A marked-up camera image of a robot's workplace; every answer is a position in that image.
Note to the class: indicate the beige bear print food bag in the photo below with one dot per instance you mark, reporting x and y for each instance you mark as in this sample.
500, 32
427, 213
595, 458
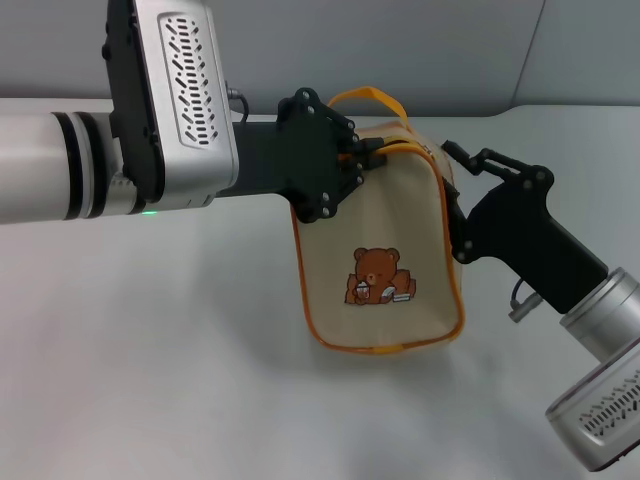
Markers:
380, 225

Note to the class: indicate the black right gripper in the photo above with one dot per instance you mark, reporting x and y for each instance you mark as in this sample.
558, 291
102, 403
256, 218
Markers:
520, 230

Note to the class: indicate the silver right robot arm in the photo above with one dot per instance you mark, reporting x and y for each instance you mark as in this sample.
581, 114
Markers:
600, 360

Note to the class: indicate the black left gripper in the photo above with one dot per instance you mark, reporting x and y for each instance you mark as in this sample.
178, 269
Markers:
300, 160

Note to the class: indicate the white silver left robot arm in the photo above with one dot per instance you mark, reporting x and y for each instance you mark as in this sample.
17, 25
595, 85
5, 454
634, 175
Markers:
45, 165

